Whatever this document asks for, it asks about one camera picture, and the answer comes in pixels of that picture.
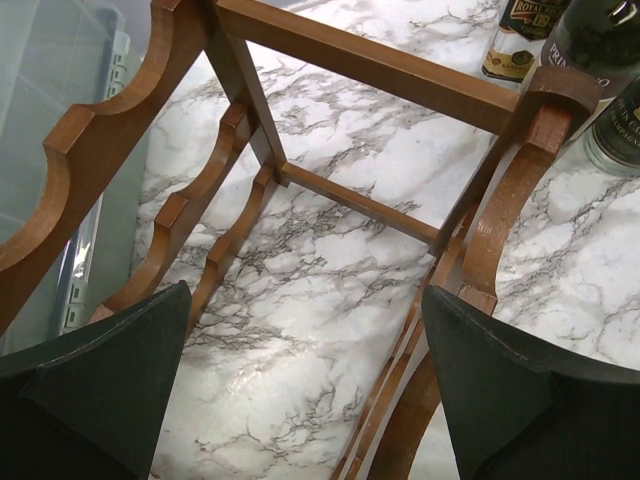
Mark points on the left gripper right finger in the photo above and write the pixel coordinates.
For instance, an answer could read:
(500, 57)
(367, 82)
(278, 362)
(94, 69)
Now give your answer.
(519, 407)

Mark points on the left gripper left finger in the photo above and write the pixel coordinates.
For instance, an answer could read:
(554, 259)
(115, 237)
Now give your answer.
(90, 404)

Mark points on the clear glass wine bottle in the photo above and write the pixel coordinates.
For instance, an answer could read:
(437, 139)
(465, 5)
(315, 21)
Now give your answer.
(612, 142)

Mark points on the clear square whisky bottle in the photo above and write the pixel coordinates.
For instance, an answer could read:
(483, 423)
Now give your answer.
(523, 27)

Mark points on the clear plastic storage box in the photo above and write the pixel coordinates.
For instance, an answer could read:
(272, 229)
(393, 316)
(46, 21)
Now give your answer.
(56, 55)

